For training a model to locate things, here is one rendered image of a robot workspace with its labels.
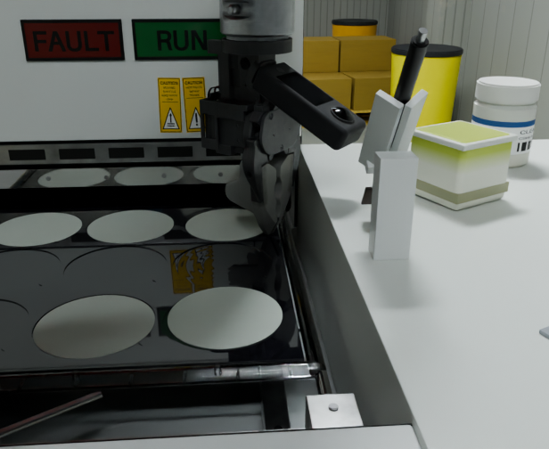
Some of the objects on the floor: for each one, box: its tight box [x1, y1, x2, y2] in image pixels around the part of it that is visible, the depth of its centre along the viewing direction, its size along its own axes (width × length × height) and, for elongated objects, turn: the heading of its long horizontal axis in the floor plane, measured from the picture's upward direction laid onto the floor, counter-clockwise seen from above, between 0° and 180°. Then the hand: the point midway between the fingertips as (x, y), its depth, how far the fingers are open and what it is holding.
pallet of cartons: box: [302, 36, 397, 128], centre depth 512 cm, size 77×108×64 cm
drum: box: [332, 19, 378, 37], centre depth 603 cm, size 45×45×72 cm
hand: (274, 224), depth 68 cm, fingers closed
